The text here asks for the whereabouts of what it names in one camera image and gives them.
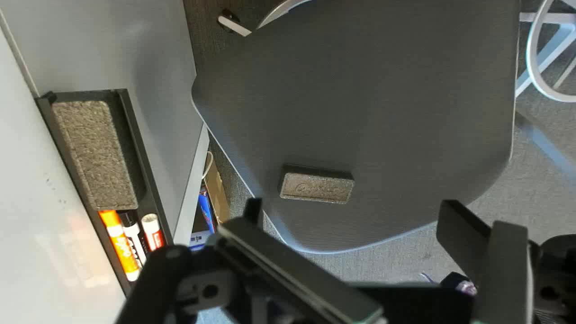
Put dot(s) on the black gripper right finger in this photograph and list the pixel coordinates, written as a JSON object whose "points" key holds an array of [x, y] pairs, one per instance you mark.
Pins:
{"points": [[497, 257]]}

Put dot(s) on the black whiteboard marker tray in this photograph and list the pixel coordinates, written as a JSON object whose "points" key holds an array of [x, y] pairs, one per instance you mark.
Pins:
{"points": [[137, 162]]}

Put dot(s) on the orange marker pen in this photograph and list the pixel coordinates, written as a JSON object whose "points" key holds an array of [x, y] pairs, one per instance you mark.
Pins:
{"points": [[120, 243]]}

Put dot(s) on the red white marker pen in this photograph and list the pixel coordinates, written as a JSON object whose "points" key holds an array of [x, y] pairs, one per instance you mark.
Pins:
{"points": [[153, 232]]}

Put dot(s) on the grey felt whiteboard eraser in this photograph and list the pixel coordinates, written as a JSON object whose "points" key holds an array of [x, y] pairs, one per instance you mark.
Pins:
{"points": [[88, 131]]}

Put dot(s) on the blue cardboard box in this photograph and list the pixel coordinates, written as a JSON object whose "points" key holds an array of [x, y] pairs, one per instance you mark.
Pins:
{"points": [[203, 221]]}

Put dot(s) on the white chair leg frame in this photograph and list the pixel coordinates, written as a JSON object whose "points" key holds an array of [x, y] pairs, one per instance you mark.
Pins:
{"points": [[560, 12]]}

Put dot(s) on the small felt eraser block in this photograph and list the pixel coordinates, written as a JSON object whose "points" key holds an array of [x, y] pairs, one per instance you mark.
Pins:
{"points": [[315, 187]]}

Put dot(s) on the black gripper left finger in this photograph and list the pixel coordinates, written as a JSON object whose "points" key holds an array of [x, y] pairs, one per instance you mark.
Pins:
{"points": [[313, 286]]}

